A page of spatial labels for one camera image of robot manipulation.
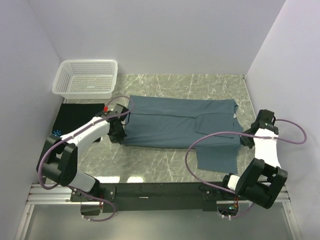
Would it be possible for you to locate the blue-grey t-shirt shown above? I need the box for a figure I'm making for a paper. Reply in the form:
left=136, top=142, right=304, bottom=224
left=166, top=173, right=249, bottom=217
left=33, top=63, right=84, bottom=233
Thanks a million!
left=123, top=95, right=243, bottom=174

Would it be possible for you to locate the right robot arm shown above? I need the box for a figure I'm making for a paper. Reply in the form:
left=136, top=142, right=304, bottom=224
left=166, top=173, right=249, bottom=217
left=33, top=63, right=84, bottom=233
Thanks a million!
left=219, top=109, right=288, bottom=209

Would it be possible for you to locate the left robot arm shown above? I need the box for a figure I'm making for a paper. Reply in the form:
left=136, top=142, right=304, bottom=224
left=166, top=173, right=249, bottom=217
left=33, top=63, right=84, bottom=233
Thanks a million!
left=36, top=104, right=131, bottom=201

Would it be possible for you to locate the folded black t-shirt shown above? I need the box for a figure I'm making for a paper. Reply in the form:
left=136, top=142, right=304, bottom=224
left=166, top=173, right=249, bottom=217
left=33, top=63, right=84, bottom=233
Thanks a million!
left=49, top=103, right=105, bottom=138

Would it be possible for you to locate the white plastic basket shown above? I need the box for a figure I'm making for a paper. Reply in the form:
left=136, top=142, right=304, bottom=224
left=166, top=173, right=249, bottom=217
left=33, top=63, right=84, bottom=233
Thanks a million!
left=51, top=59, right=118, bottom=100

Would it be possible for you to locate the black base beam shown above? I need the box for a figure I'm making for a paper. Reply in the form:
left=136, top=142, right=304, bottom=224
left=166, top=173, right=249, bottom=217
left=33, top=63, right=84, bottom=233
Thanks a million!
left=70, top=182, right=242, bottom=217

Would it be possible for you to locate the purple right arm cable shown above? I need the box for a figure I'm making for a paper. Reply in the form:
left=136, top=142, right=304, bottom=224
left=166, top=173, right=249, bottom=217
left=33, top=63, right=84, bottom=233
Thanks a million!
left=184, top=119, right=308, bottom=221

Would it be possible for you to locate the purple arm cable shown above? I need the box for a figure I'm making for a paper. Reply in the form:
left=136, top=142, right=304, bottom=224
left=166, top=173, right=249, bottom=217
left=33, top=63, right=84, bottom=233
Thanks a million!
left=36, top=95, right=137, bottom=223
left=184, top=119, right=308, bottom=221

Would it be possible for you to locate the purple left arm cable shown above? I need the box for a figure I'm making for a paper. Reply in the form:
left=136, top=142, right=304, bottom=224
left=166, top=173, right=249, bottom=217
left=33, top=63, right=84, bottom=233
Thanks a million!
left=36, top=95, right=137, bottom=223

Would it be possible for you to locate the aluminium rail frame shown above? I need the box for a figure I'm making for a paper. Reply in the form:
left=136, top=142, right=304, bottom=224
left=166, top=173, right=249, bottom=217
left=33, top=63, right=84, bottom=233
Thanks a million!
left=14, top=74, right=298, bottom=240

